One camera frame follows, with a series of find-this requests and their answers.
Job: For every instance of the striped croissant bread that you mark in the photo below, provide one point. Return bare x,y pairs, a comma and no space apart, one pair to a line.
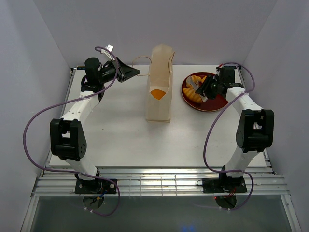
191,95

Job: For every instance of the beige paper bag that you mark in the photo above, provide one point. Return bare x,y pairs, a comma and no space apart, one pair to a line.
159,84

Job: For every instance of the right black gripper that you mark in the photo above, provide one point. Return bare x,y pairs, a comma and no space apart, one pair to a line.
204,87

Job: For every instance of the round flower-shaped bread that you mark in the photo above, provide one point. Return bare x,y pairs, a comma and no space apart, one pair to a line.
158,94

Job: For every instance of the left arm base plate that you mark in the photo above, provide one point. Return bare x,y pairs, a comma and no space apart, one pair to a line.
95,186

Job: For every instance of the dark red round plate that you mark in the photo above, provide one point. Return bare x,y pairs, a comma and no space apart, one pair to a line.
208,106

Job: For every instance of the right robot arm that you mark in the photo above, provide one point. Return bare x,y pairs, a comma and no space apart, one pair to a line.
254,132

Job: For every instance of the curved croissant bread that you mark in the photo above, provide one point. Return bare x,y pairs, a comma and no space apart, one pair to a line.
198,80

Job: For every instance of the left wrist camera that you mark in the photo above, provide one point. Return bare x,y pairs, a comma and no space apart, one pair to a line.
107,51

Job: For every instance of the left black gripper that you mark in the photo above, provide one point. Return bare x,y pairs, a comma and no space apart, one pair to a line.
125,72

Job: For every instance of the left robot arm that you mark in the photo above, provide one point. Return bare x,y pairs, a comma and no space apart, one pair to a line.
67,137

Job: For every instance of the aluminium frame rail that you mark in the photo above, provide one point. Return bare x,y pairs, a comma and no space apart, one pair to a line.
160,182

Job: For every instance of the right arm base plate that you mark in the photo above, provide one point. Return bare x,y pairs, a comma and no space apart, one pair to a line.
216,185

